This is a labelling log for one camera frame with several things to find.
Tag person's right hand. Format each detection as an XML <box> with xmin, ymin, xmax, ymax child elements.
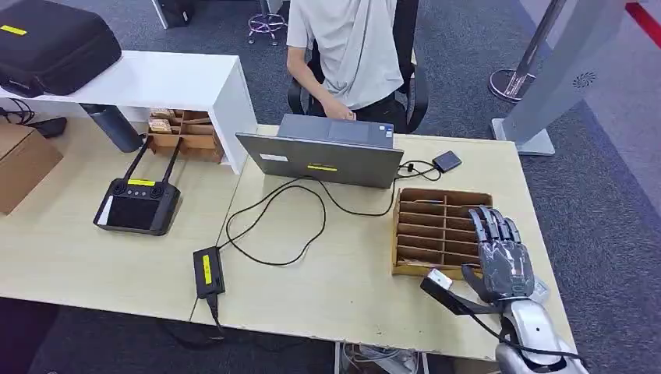
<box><xmin>322</xmin><ymin>97</ymin><xmax>358</xmax><ymax>122</ymax></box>

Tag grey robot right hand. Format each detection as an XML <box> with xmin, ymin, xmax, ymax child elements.
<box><xmin>461</xmin><ymin>206</ymin><xmax>536</xmax><ymax>305</ymax></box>

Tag grey laptop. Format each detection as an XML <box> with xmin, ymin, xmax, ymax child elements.
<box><xmin>235</xmin><ymin>113</ymin><xmax>406</xmax><ymax>190</ymax></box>

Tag person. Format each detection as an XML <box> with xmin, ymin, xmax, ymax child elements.
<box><xmin>285</xmin><ymin>0</ymin><xmax>405</xmax><ymax>122</ymax></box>

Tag black office chair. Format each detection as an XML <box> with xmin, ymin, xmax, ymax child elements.
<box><xmin>287</xmin><ymin>0</ymin><xmax>430</xmax><ymax>136</ymax></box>

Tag slotted wooden card box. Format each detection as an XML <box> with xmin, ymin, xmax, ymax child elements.
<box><xmin>391</xmin><ymin>187</ymin><xmax>493</xmax><ymax>281</ymax></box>

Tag chrome stool base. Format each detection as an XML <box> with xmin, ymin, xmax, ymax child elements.
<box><xmin>246</xmin><ymin>0</ymin><xmax>289</xmax><ymax>47</ymax></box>

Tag small black external drive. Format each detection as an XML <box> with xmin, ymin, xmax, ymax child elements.
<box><xmin>432</xmin><ymin>150</ymin><xmax>463</xmax><ymax>174</ymax></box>

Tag wooden box with compartments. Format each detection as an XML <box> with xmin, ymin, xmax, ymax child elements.
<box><xmin>147</xmin><ymin>108</ymin><xmax>225</xmax><ymax>164</ymax></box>

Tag white desk shelf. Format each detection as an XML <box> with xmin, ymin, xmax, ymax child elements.
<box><xmin>0</xmin><ymin>50</ymin><xmax>259</xmax><ymax>175</ymax></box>

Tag black cabinet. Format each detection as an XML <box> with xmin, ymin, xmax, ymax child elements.
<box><xmin>150</xmin><ymin>0</ymin><xmax>197</xmax><ymax>30</ymax></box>

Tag black power adapter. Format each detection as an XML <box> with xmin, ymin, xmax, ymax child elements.
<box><xmin>192</xmin><ymin>245</ymin><xmax>227</xmax><ymax>300</ymax></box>

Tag grey kiosk stand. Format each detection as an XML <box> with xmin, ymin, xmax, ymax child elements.
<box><xmin>490</xmin><ymin>0</ymin><xmax>628</xmax><ymax>157</ymax></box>

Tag dark grey cylinder bottle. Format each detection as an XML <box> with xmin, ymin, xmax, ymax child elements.
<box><xmin>80</xmin><ymin>104</ymin><xmax>146</xmax><ymax>153</ymax></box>

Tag black remote controller with antennas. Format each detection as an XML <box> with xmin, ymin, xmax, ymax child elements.
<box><xmin>93</xmin><ymin>136</ymin><xmax>182</xmax><ymax>237</ymax></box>

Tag black carrying case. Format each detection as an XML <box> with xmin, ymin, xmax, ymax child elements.
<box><xmin>0</xmin><ymin>0</ymin><xmax>123</xmax><ymax>98</ymax></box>

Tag brown cardboard box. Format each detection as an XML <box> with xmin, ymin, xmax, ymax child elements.
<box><xmin>0</xmin><ymin>122</ymin><xmax>65</xmax><ymax>217</ymax></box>

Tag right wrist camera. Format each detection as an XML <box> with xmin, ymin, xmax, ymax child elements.
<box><xmin>419</xmin><ymin>268</ymin><xmax>504</xmax><ymax>317</ymax></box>

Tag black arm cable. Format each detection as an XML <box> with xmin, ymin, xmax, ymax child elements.
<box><xmin>465</xmin><ymin>303</ymin><xmax>587</xmax><ymax>363</ymax></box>

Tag thin black drive cable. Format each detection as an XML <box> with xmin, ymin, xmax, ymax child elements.
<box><xmin>396</xmin><ymin>160</ymin><xmax>443</xmax><ymax>182</ymax></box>

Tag black laptop power cable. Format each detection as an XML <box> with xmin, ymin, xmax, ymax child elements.
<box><xmin>215</xmin><ymin>176</ymin><xmax>398</xmax><ymax>267</ymax></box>

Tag white cables under desk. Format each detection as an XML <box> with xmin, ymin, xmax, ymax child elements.
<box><xmin>341</xmin><ymin>343</ymin><xmax>429</xmax><ymax>374</ymax></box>

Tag chrome stanchion post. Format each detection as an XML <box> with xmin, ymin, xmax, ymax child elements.
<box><xmin>488</xmin><ymin>0</ymin><xmax>567</xmax><ymax>104</ymax></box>

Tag black mains cord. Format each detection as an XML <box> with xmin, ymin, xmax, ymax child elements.
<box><xmin>168</xmin><ymin>293</ymin><xmax>226</xmax><ymax>347</ymax></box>

